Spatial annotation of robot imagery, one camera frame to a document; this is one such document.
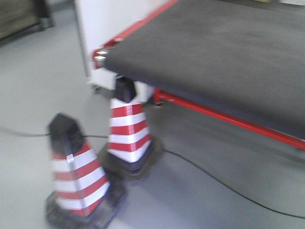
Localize right red white traffic cone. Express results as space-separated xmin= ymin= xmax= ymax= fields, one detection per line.
xmin=98 ymin=76 xmax=164 ymax=181

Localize red white traffic cone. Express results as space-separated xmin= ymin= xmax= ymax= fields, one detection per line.
xmin=98 ymin=76 xmax=164 ymax=181
xmin=45 ymin=113 xmax=127 ymax=229

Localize white cabinet panel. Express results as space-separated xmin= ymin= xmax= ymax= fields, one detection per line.
xmin=73 ymin=0 xmax=167 ymax=93

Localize left red white traffic cone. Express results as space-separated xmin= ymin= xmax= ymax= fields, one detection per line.
xmin=45 ymin=113 xmax=127 ymax=229

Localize black floor cable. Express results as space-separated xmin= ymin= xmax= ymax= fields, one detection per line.
xmin=0 ymin=126 xmax=305 ymax=219

